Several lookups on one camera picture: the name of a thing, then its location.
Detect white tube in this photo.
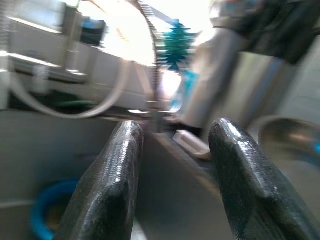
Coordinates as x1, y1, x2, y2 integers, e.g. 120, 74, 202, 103
9, 62, 131, 120

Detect black window sill device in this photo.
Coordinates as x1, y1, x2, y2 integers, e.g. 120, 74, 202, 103
79, 16, 109, 48

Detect green scouring sponge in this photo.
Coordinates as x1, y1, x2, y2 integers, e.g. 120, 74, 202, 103
52, 98, 100, 109

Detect black kitchen knife handles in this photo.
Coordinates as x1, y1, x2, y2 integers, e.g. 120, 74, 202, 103
209, 0, 320, 65

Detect large steel plate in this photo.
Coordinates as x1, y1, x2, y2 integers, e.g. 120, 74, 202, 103
257, 116, 320, 169

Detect chrome flexible hose faucet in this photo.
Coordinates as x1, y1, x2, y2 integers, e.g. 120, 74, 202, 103
134, 0, 166, 133

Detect teal bottle brush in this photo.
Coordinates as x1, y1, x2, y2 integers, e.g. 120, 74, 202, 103
159, 18, 202, 72

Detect stainless steel sink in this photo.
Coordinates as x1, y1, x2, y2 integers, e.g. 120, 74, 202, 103
0, 109, 226, 240

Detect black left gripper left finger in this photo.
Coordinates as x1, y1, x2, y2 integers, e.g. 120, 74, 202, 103
53, 120, 145, 240

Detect chrome sink faucet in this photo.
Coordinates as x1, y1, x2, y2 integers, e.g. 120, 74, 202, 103
62, 4, 82, 75

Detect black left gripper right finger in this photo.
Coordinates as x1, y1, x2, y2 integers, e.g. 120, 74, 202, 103
208, 117, 320, 240

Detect blue plastic bowl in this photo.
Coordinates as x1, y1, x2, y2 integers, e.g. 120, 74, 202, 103
31, 179, 81, 240

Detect white plastic clip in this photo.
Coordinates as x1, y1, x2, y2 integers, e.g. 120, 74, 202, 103
174, 129, 213, 160

